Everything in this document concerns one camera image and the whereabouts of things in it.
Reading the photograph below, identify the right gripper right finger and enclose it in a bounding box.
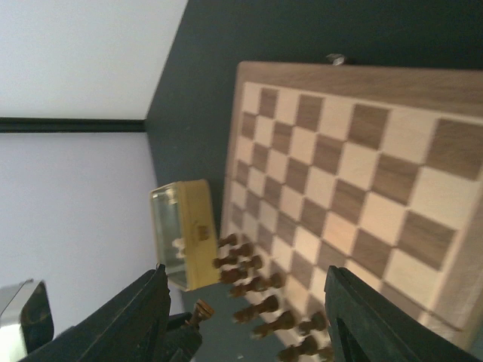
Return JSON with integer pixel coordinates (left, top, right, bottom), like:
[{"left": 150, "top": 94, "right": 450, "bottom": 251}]
[{"left": 325, "top": 265, "right": 478, "bottom": 362}]

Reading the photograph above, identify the dark chess piece fifteenth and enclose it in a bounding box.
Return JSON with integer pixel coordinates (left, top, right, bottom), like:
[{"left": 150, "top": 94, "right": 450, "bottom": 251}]
[{"left": 251, "top": 323, "right": 276, "bottom": 340}]

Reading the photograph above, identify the yellow tin box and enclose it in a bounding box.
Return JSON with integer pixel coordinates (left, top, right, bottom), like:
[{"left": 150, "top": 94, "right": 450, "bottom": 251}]
[{"left": 149, "top": 179, "right": 220, "bottom": 291}]

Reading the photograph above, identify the dark chess piece sixteenth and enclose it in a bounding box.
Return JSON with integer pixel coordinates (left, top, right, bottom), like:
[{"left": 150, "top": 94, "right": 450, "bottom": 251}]
[{"left": 189, "top": 299, "right": 215, "bottom": 329}]

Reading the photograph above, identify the dark chess piece thirteenth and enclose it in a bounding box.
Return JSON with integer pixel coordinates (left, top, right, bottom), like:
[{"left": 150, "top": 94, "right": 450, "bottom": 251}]
[{"left": 248, "top": 296, "right": 279, "bottom": 314}]

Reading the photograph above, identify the light chess pieces pile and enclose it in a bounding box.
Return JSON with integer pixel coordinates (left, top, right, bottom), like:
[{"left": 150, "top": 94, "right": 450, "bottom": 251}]
[{"left": 172, "top": 238, "right": 186, "bottom": 259}]

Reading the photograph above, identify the dark chess piece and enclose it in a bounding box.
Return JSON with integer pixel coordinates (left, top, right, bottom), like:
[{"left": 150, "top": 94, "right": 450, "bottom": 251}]
[
  {"left": 217, "top": 234, "right": 238, "bottom": 248},
  {"left": 277, "top": 345, "right": 300, "bottom": 362},
  {"left": 212, "top": 256, "right": 238, "bottom": 269},
  {"left": 229, "top": 243, "right": 254, "bottom": 257},
  {"left": 228, "top": 280, "right": 260, "bottom": 298},
  {"left": 232, "top": 306, "right": 259, "bottom": 324},
  {"left": 220, "top": 268, "right": 248, "bottom": 284},
  {"left": 297, "top": 311, "right": 328, "bottom": 336},
  {"left": 294, "top": 335, "right": 318, "bottom": 356},
  {"left": 240, "top": 255, "right": 263, "bottom": 271}
]

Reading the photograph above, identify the dark chess piece fourteenth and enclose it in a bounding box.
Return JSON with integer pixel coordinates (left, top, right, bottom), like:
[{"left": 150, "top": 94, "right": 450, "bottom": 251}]
[{"left": 270, "top": 310, "right": 297, "bottom": 331}]

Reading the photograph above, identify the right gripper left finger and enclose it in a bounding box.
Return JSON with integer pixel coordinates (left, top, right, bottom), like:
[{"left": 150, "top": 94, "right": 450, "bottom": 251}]
[{"left": 24, "top": 265, "right": 169, "bottom": 361}]

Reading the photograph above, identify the dark chess piece eleventh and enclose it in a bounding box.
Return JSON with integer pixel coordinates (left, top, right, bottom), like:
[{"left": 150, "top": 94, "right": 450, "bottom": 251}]
[{"left": 260, "top": 272, "right": 285, "bottom": 290}]

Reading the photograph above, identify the wooden chess board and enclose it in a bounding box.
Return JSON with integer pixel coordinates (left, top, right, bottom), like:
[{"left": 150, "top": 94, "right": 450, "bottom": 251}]
[{"left": 222, "top": 61, "right": 482, "bottom": 349}]

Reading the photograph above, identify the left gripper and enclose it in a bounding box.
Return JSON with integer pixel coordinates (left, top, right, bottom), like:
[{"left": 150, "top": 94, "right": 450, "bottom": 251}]
[{"left": 165, "top": 312, "right": 202, "bottom": 362}]

